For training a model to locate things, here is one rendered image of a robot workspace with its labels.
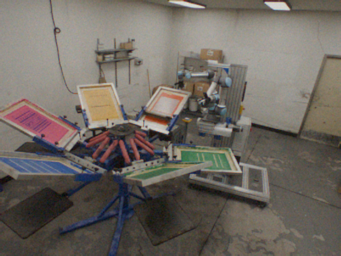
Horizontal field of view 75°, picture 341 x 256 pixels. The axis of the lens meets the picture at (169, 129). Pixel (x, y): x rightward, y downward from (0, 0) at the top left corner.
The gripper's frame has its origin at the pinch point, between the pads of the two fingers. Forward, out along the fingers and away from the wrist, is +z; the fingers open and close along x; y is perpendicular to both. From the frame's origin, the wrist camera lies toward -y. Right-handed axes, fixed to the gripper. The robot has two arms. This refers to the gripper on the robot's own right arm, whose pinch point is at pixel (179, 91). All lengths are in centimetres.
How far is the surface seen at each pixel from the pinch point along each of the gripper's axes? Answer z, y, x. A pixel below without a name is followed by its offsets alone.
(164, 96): -4.0, -11.3, -31.0
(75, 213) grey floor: 88, -54, -223
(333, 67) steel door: 56, 231, 307
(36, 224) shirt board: -27, 15, -272
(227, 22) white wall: -23, -31, 325
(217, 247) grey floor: 105, 136, -167
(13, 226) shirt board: -30, 2, -283
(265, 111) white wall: 182, 115, 262
